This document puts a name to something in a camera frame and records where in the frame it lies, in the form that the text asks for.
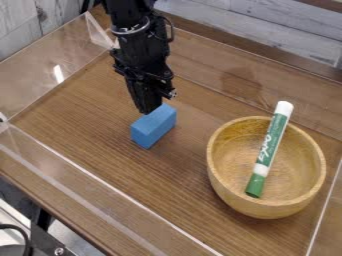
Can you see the clear acrylic corner bracket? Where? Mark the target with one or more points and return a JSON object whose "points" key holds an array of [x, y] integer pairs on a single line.
{"points": [[99, 35]]}

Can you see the black metal table bracket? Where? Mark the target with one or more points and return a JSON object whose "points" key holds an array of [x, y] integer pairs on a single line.
{"points": [[45, 245]]}

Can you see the green dry erase marker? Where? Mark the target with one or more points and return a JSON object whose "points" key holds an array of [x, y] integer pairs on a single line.
{"points": [[268, 148]]}

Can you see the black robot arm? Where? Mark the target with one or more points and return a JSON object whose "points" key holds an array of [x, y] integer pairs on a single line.
{"points": [[127, 12]]}

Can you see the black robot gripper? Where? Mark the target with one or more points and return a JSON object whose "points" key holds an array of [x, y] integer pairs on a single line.
{"points": [[140, 62]]}

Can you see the brown wooden bowl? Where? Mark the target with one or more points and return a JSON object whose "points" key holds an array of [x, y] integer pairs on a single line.
{"points": [[296, 173]]}

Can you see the blue foam block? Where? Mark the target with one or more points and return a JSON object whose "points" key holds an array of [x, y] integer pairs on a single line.
{"points": [[152, 126]]}

